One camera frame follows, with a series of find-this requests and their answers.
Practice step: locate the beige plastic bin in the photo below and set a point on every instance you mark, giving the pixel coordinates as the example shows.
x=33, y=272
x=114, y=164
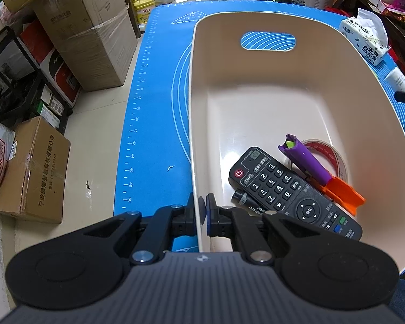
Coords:
x=256, y=101

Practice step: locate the purple and orange toy knife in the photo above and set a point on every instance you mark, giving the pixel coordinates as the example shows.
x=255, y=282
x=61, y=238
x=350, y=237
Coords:
x=310, y=162

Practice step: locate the red and white box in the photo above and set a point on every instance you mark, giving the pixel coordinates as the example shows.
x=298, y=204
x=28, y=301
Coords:
x=59, y=74

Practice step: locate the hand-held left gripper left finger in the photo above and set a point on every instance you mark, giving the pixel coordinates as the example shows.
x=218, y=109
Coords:
x=190, y=216

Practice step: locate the black marker pen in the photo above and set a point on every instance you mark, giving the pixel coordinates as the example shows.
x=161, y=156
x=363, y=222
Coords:
x=240, y=197

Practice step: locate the black metal rack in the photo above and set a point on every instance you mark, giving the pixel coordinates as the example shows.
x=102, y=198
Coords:
x=10, y=84

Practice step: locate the clear tape roll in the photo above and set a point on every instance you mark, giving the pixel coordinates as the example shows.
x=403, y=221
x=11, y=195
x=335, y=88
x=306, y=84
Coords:
x=335, y=157

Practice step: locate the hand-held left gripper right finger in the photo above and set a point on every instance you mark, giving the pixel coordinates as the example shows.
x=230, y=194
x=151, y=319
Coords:
x=210, y=219

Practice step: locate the blue silicone mat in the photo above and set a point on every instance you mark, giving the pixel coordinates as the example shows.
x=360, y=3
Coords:
x=162, y=84

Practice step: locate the small white bottle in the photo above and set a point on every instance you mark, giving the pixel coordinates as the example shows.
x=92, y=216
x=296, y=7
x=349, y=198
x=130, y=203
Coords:
x=397, y=79

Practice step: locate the white tissue pack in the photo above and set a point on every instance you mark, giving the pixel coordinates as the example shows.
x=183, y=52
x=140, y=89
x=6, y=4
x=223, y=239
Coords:
x=368, y=44

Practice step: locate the large taped cardboard box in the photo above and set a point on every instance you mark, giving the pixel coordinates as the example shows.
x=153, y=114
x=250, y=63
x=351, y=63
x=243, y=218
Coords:
x=87, y=33

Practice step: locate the black remote control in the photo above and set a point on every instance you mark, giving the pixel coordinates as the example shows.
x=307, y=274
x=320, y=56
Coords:
x=283, y=189

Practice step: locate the small brown cardboard box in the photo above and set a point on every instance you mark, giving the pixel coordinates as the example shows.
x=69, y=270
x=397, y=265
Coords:
x=33, y=172

